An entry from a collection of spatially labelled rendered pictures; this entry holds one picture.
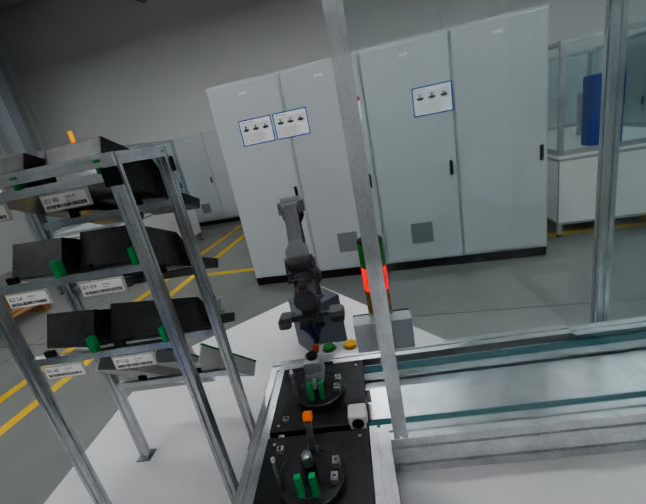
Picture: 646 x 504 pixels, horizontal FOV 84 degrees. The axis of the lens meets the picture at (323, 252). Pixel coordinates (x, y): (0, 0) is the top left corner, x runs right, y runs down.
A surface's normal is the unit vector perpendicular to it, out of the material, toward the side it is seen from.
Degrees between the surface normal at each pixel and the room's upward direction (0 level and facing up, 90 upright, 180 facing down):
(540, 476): 0
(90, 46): 90
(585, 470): 0
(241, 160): 90
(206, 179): 90
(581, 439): 90
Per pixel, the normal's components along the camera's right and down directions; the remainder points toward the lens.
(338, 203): -0.18, 0.35
